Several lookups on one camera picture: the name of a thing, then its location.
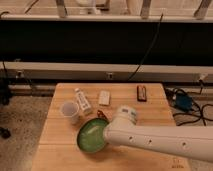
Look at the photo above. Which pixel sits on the dark red rectangular case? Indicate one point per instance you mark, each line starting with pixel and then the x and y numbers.
pixel 141 93

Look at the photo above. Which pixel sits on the white tube bottle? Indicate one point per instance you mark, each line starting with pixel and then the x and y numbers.
pixel 83 102

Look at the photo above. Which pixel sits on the green ceramic bowl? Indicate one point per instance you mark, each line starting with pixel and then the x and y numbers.
pixel 90 136

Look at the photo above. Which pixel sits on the grey metal rail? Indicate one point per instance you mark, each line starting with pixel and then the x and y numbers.
pixel 106 72

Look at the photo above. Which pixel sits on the red chili pepper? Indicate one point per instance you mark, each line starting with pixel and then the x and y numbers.
pixel 100 114

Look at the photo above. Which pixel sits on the black caster wheel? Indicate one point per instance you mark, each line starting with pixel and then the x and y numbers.
pixel 5 133

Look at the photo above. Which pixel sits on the white rectangular box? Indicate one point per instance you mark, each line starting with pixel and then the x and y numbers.
pixel 104 98

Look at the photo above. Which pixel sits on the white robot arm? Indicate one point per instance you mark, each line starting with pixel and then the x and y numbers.
pixel 194 142

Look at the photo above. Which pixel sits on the blue power box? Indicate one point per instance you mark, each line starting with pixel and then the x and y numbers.
pixel 183 101

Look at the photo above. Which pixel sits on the clear plastic measuring cup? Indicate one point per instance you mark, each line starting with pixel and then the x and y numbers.
pixel 70 109

